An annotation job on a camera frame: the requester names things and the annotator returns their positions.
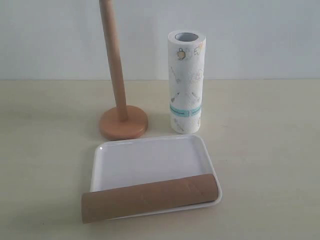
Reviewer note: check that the white printed paper towel roll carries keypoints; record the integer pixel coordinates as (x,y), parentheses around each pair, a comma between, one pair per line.
(186,63)

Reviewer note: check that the brown cardboard tube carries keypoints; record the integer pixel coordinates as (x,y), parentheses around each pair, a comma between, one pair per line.
(149,197)

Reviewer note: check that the wooden paper towel holder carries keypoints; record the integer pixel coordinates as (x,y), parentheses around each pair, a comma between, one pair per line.
(123,121)

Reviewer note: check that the white plastic tray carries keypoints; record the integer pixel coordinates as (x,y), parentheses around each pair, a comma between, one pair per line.
(124,163)

